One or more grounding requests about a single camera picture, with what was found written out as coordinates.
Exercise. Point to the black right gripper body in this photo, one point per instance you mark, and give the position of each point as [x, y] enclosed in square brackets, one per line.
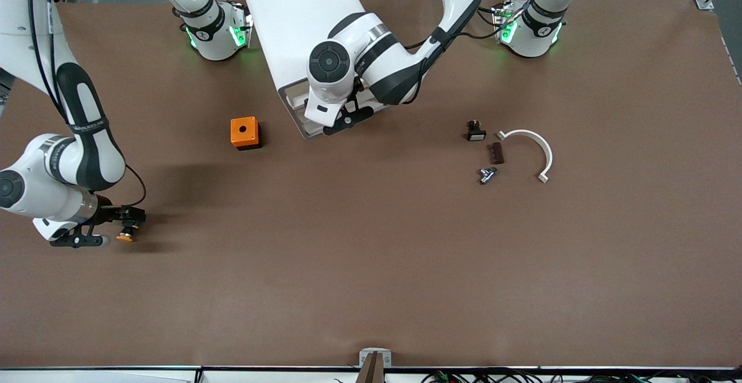
[110, 214]

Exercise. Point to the yellow mushroom push button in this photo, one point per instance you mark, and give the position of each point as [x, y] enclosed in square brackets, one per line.
[124, 236]

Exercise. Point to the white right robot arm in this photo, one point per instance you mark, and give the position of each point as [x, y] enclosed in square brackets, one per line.
[87, 105]

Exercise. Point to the orange box with hole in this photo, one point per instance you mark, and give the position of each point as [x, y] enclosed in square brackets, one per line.
[249, 137]

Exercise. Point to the brown table cover sheet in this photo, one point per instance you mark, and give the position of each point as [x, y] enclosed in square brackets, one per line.
[371, 255]

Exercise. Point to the chrome pipe fitting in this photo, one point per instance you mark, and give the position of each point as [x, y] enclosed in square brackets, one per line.
[487, 176]

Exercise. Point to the dark brown rectangular block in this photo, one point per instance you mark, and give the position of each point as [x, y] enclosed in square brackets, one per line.
[498, 153]

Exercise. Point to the white curved plastic clamp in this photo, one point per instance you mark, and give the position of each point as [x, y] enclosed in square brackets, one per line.
[524, 132]

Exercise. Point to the brown tapered bar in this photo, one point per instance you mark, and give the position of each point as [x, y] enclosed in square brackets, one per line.
[371, 374]

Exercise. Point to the black switch with white face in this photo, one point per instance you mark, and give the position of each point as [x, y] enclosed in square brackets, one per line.
[476, 134]

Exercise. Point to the grey metal table bracket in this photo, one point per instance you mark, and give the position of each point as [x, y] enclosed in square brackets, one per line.
[365, 358]

